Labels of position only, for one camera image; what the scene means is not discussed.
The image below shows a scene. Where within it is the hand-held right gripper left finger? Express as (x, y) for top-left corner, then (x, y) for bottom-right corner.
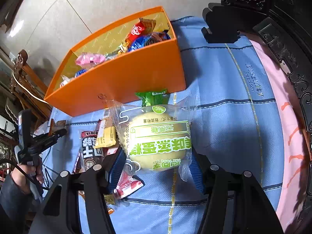
(29, 147), (127, 234)

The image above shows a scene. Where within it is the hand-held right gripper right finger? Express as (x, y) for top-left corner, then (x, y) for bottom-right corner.
(189, 152), (284, 234)

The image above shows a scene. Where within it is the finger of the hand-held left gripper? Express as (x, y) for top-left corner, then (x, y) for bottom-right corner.
(27, 139), (58, 153)
(34, 128), (68, 142)

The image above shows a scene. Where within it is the green print cake packet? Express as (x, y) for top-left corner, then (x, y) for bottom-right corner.
(107, 94), (198, 182)

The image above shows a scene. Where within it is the orange cardboard box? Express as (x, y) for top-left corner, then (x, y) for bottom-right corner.
(44, 5), (187, 117)

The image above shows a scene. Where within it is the person's left forearm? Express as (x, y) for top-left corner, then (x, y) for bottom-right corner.
(0, 173), (42, 234)

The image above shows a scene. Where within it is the person's left hand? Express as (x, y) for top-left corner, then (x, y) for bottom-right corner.
(11, 162), (45, 195)

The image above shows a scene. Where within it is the red white zigzag packet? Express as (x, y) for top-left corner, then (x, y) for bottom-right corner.
(113, 173), (143, 199)

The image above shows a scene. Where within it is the brown chocolate bar packet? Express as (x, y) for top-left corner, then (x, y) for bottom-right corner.
(73, 121), (115, 175)

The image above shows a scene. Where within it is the small yellow snack packet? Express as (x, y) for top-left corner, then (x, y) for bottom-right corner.
(95, 117), (117, 149)

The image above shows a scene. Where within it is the clear white snack packet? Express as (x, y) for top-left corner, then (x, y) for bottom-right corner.
(60, 75), (76, 88)

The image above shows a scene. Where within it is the blue striped blanket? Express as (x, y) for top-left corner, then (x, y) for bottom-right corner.
(41, 16), (285, 234)

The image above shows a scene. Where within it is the brown wooden chair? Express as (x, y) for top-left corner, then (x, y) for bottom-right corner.
(10, 50), (53, 122)

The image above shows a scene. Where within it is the pink snack packet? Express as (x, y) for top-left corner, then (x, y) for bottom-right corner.
(75, 52), (106, 66)

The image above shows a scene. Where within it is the bright green snack packet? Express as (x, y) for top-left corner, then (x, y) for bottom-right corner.
(135, 88), (168, 107)

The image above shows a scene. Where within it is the pink sheet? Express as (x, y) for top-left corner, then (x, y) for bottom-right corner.
(244, 33), (312, 233)

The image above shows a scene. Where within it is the gold candy packet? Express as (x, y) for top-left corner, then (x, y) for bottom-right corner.
(117, 41), (129, 55)

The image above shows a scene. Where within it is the blue cookie packet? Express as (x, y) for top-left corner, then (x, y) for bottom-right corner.
(128, 30), (171, 51)

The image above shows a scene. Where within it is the red white swirl packet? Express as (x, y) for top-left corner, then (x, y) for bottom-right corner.
(127, 22), (147, 45)

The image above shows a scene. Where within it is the orange beige snack packet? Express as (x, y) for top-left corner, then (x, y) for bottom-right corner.
(139, 17), (156, 33)

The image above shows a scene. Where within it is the dark carved wooden headboard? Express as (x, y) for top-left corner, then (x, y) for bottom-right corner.
(201, 0), (312, 161)

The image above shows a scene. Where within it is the black cable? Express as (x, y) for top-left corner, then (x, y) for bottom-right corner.
(0, 158), (49, 193)

